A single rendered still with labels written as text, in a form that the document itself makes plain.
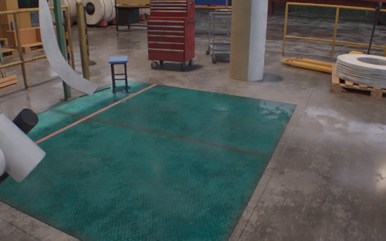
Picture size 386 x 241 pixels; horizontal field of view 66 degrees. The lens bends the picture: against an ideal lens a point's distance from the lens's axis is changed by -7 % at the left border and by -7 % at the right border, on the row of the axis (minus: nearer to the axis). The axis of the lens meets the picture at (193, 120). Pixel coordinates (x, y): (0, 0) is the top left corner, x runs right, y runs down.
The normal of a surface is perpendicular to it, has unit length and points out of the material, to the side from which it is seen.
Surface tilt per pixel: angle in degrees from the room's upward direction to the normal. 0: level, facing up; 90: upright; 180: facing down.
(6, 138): 60
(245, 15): 90
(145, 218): 0
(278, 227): 0
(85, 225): 0
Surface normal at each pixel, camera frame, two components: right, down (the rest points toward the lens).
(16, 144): 0.66, -0.31
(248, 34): -0.17, 0.37
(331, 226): 0.00, -0.92
